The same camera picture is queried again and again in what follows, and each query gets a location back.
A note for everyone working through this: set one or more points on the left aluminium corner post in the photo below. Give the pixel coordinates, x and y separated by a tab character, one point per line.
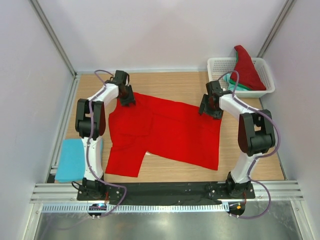
52	35

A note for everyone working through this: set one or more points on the dark red t shirt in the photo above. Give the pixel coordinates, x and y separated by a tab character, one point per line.
248	75

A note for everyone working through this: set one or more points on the bright red t shirt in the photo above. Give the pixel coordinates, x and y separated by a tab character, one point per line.
166	128

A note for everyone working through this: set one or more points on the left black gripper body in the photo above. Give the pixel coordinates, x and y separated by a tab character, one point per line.
126	95

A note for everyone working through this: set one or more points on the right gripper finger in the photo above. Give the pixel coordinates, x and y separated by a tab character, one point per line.
203	104
217	115

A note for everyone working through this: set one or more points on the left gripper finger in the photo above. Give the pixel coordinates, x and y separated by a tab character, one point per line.
131	97
125	102

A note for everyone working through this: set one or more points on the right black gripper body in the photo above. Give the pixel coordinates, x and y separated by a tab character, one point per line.
210	109

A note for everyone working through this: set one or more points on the white slotted cable duct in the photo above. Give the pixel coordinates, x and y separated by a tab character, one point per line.
98	208

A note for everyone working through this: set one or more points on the mint t shirt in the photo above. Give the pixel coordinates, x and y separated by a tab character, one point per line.
231	85

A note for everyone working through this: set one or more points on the aluminium front rail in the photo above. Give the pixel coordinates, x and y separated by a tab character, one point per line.
280	190

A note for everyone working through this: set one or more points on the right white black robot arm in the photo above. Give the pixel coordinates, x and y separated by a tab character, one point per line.
256	133

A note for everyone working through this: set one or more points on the white plastic basket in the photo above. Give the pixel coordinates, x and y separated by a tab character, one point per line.
217	66

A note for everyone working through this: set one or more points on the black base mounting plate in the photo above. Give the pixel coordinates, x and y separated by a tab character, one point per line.
161	193

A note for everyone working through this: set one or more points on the right aluminium corner post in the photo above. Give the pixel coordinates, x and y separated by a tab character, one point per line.
280	19

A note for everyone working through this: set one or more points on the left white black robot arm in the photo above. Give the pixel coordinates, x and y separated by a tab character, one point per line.
90	124

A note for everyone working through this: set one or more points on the aluminium corner post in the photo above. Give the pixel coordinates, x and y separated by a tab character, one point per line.
280	19
52	35

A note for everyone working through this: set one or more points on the folded light blue t shirt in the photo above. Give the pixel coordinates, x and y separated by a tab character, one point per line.
79	160

